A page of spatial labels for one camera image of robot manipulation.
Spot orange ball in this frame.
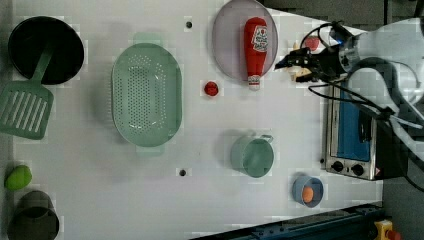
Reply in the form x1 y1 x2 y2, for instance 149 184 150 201
302 186 314 203

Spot dark grey cup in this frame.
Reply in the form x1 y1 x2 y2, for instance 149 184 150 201
7 191 60 240

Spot blue metal frame rail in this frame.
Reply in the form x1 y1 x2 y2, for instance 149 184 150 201
191 204 385 240

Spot green oval colander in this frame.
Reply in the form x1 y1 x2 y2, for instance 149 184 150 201
111 32 183 157

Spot peeled plush banana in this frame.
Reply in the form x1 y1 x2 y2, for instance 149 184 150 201
288 40 314 82

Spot light green mug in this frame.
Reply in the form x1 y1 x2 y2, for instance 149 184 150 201
230 135 274 178

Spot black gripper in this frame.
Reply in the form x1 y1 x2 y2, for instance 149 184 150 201
274 47 346 83

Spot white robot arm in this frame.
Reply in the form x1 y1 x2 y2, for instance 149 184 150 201
275 18 424 159

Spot red strawberry toy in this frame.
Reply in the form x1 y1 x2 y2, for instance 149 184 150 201
304 36 320 51

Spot green slotted spatula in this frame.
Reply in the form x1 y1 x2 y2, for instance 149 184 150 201
0 45 54 140

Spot red plush ketchup bottle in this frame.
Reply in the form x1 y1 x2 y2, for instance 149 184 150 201
243 17 268 91

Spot silver black toaster oven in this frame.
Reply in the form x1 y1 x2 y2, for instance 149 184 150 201
325 87 408 181

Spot blue small bowl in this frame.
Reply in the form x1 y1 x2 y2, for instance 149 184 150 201
292 175 324 208

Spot purple round plate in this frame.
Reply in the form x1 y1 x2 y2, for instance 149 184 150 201
212 0 278 81

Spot yellow red clamp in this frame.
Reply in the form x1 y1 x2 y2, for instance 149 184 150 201
374 220 402 240

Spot green plush pear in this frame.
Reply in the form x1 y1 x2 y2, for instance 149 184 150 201
5 165 32 191

